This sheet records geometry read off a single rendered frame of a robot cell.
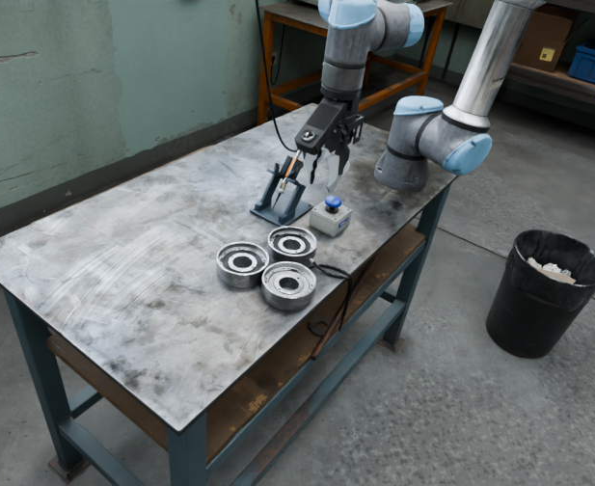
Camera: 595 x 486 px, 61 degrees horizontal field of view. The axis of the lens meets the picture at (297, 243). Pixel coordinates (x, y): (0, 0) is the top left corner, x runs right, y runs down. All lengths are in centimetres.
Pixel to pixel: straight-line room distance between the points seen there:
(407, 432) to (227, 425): 88
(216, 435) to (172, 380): 27
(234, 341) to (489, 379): 137
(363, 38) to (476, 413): 144
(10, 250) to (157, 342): 40
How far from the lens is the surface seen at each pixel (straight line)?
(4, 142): 250
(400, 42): 99
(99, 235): 115
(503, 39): 124
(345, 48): 91
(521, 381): 217
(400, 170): 139
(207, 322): 94
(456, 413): 196
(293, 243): 110
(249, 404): 113
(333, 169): 100
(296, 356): 122
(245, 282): 98
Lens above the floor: 148
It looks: 37 degrees down
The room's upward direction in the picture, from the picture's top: 8 degrees clockwise
